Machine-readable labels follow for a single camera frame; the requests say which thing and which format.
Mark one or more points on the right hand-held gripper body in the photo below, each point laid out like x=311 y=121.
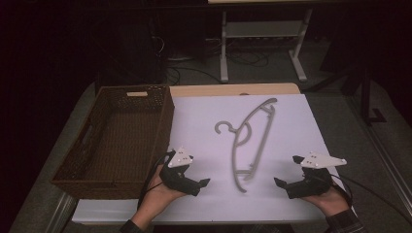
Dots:
x=312 y=187

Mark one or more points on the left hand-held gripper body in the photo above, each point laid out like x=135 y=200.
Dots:
x=181 y=183

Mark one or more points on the brown wicker basket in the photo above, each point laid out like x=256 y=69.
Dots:
x=129 y=136

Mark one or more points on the grey plastic clothes hanger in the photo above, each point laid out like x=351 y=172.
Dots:
x=237 y=130

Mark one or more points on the person's right hand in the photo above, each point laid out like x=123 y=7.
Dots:
x=333 y=202

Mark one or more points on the person's left hand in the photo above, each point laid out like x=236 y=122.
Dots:
x=155 y=200

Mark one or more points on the white table mat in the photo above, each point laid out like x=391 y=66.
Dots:
x=200 y=129

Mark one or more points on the black metal stand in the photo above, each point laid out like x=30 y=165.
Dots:
x=366 y=97

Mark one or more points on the white-framed desk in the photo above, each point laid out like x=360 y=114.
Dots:
x=223 y=48

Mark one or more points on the metal rail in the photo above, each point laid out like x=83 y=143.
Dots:
x=385 y=155
x=61 y=215

